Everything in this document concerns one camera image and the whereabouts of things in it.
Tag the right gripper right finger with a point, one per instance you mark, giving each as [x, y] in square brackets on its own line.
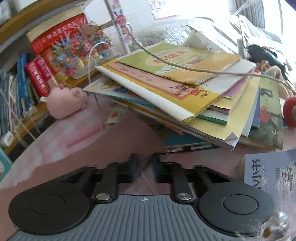
[172, 173]

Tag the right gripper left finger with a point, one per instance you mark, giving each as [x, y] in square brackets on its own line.
[116, 174]

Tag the pink checked table cloth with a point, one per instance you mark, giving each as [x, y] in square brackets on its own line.
[76, 141]

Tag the stack of children's books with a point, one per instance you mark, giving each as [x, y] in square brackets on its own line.
[182, 82]

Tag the pink plush pig toy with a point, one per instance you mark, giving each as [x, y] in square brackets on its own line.
[63, 102]

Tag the blue grey paperback book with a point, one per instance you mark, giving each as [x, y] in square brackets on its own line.
[270, 172]

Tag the colourful paper star jar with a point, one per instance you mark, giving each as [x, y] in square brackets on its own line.
[76, 54]

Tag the red round tape roll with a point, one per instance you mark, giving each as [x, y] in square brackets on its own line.
[289, 111]

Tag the red thick dictionary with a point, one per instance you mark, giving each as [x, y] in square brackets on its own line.
[56, 28]

